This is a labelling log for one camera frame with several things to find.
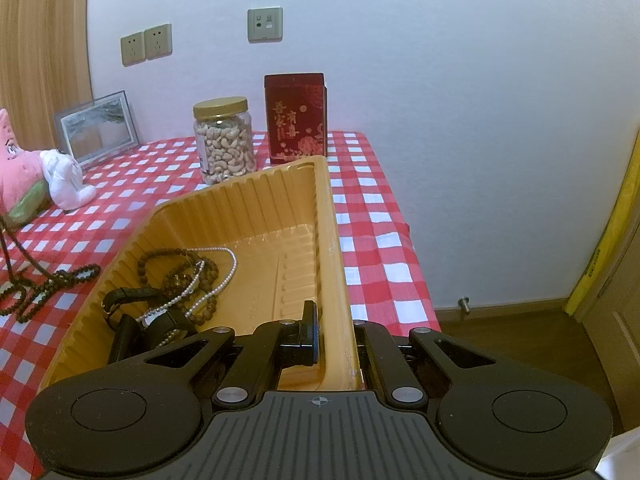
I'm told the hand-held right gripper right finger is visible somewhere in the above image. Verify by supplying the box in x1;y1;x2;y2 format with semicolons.
352;319;494;404

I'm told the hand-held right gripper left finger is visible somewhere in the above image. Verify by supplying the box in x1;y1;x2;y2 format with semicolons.
145;300;323;409

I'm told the yellow plastic tray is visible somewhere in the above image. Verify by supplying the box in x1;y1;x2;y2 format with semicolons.
39;156;362;398

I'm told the long dark bead necklace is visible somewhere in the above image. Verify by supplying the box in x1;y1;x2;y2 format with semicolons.
0;212;102;324

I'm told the red white checked tablecloth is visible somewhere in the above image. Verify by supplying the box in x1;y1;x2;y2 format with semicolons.
0;131;442;461

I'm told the cashew jar with gold lid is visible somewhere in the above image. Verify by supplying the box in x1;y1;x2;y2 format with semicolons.
193;96;258;186

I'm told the red printed box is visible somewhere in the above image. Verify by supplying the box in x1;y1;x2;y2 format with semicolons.
264;72;330;166

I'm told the wooden door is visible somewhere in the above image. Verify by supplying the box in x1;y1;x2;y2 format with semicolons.
575;220;640;433

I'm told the yellow strip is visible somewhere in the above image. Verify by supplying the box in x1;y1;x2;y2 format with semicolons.
565;145;640;317

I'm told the white plush toy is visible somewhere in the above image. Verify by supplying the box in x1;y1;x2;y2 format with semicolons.
39;149;97;212

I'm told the pink plush toy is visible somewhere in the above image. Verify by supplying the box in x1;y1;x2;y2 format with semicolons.
0;108;53;226

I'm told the light wooden panel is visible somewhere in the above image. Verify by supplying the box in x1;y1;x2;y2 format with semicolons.
0;0;94;153

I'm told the pearl necklace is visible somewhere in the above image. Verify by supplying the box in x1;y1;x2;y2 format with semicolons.
135;246;237;346

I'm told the brown wooden bead bracelet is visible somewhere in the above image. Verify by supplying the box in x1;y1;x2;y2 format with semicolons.
160;259;221;324

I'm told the small dark bead bracelet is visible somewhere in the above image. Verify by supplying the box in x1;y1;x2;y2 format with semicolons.
136;249;188;291

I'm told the silver picture frame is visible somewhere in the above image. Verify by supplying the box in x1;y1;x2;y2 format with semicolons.
53;91;138;170

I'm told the wall power socket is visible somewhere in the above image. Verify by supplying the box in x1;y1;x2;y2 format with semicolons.
144;23;172;61
121;31;147;67

